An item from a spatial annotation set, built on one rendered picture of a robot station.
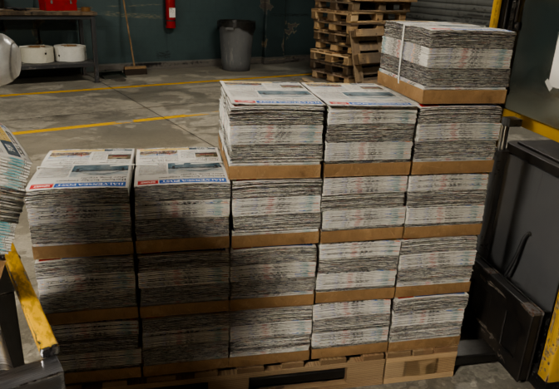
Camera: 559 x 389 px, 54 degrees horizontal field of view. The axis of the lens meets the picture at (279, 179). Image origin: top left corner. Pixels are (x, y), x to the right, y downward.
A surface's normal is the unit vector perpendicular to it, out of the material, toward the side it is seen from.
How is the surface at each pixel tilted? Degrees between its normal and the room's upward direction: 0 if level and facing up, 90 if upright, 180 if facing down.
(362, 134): 90
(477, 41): 90
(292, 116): 90
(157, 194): 90
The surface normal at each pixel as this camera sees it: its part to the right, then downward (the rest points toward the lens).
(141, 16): 0.55, 0.31
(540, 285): -0.98, 0.03
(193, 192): 0.20, 0.35
